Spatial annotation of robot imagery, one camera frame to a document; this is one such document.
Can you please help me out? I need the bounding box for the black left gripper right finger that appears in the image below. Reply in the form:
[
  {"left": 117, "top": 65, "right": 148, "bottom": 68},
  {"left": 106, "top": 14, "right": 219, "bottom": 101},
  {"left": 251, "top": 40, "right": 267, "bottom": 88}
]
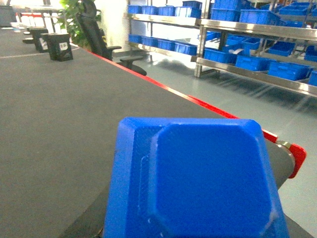
[{"left": 265, "top": 139, "right": 313, "bottom": 238}]

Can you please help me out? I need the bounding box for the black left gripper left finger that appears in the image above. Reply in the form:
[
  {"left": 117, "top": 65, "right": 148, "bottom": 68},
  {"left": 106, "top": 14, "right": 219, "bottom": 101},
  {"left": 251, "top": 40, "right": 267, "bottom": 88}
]
[{"left": 59, "top": 183, "right": 109, "bottom": 238}]

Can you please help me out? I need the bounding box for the blue plastic part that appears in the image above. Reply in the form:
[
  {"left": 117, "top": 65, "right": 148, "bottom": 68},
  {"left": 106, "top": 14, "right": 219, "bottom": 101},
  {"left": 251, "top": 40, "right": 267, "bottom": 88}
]
[{"left": 104, "top": 117, "right": 289, "bottom": 238}]

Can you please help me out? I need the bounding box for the stainless steel flow rack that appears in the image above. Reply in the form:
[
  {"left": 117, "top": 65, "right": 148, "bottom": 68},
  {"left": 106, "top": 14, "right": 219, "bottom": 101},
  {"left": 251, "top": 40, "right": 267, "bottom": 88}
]
[{"left": 125, "top": 0, "right": 317, "bottom": 97}]

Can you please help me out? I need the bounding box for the black box with label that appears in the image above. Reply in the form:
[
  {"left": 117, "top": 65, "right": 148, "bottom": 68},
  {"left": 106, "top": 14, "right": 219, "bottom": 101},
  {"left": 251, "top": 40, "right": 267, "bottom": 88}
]
[{"left": 41, "top": 33, "right": 73, "bottom": 61}]

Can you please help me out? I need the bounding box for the black office chair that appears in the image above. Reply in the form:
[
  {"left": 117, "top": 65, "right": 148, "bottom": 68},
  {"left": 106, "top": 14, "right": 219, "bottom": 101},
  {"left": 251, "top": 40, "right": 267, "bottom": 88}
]
[{"left": 76, "top": 0, "right": 148, "bottom": 76}]

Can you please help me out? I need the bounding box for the green potted plant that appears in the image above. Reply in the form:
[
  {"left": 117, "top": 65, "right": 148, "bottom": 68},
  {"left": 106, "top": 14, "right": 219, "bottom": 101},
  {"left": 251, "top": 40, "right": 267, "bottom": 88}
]
[{"left": 59, "top": 0, "right": 101, "bottom": 51}]

